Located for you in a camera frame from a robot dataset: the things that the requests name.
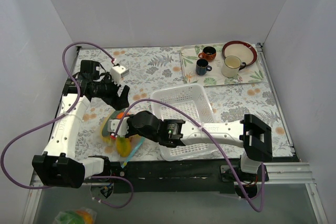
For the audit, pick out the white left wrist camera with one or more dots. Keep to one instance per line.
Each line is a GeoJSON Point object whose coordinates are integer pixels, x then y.
{"type": "Point", "coordinates": [118, 72]}

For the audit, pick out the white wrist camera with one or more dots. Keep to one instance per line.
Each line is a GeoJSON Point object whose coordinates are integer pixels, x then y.
{"type": "Point", "coordinates": [118, 127]}
{"type": "Point", "coordinates": [118, 72]}

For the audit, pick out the white perforated plastic basket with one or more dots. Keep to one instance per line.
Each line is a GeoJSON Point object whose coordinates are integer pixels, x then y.
{"type": "Point", "coordinates": [193, 101]}

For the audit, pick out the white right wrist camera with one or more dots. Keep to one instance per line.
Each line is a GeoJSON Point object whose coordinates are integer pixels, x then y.
{"type": "Point", "coordinates": [118, 127]}

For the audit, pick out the floral tablecloth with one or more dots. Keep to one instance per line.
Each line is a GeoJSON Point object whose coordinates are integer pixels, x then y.
{"type": "Point", "coordinates": [155, 68]}

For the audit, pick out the cream enamel mug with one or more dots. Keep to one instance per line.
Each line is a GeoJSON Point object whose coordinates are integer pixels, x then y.
{"type": "Point", "coordinates": [232, 65]}

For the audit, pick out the bag of fake fruit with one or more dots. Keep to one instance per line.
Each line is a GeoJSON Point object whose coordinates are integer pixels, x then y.
{"type": "Point", "coordinates": [78, 216]}

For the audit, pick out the dark blue mug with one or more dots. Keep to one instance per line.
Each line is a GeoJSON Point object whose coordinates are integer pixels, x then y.
{"type": "Point", "coordinates": [202, 67]}

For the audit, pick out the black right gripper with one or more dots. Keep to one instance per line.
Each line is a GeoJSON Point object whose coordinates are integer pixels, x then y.
{"type": "Point", "coordinates": [128, 126]}

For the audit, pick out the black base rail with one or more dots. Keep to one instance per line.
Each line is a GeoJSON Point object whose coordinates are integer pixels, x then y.
{"type": "Point", "coordinates": [175, 176]}

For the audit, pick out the floral serving tray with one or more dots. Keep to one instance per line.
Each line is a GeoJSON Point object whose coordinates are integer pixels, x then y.
{"type": "Point", "coordinates": [220, 64]}

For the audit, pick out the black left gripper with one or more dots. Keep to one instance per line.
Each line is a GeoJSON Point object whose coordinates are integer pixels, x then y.
{"type": "Point", "coordinates": [115, 95]}

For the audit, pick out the orange patterned mug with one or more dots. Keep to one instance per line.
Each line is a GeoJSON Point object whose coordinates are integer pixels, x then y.
{"type": "Point", "coordinates": [209, 54]}

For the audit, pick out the red rimmed plate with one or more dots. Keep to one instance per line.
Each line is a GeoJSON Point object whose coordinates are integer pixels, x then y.
{"type": "Point", "coordinates": [244, 51]}

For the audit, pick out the yellow green fake mango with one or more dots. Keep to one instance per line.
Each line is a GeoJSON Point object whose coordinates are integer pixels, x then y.
{"type": "Point", "coordinates": [123, 146]}

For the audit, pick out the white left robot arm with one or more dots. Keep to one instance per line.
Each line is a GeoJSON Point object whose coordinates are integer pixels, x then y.
{"type": "Point", "coordinates": [68, 124]}

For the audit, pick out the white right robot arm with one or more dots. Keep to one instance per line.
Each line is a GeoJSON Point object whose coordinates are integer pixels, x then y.
{"type": "Point", "coordinates": [250, 133]}

